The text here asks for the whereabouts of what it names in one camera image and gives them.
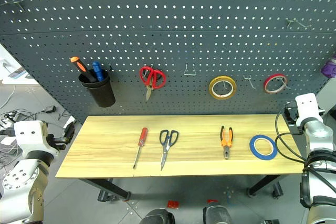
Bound orange and black screwdriver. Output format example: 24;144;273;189
70;56;98;83

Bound blue handled screwdriver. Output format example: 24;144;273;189
91;61;104;82

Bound black cup holder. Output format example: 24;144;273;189
78;68;117;108

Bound wooden table top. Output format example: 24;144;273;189
54;114;308;179

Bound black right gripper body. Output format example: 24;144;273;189
283;105;299;129

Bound dark grey perforated pegboard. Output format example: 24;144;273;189
0;0;336;124

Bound black handled scissors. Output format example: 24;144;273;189
159;129;180;172

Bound dark rounded shape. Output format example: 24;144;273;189
140;208;176;224
202;202;234;224

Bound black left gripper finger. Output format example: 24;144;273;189
64;121;76;144

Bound yellow tape roll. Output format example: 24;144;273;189
208;75;238;101

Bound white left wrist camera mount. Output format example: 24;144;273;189
13;120;60;157

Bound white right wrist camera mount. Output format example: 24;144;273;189
294;92;324;128

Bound thin red tape roll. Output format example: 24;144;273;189
262;73;289;94

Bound white side desk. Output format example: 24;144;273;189
0;43;40;86

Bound black table leg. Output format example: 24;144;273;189
246;174;285;199
78;178;131;201

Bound orange and black pliers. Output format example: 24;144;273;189
219;125;234;160

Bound red handled scissors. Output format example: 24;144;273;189
139;66;167;102

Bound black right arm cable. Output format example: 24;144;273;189
275;105;317;173

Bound silver peg hook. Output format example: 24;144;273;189
285;18;312;29
0;0;26;13

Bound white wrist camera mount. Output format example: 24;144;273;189
294;92;324;128
13;120;60;157

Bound tangled floor cables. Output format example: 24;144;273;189
0;84;71;167

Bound silver wire loop hook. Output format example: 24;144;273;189
183;63;197;77

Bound purple object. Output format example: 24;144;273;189
320;54;336;79

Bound red handled screwdriver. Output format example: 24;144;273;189
132;127;149;170

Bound blue tape roll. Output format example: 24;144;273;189
248;134;279;161

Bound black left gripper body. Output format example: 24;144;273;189
46;134;69;153

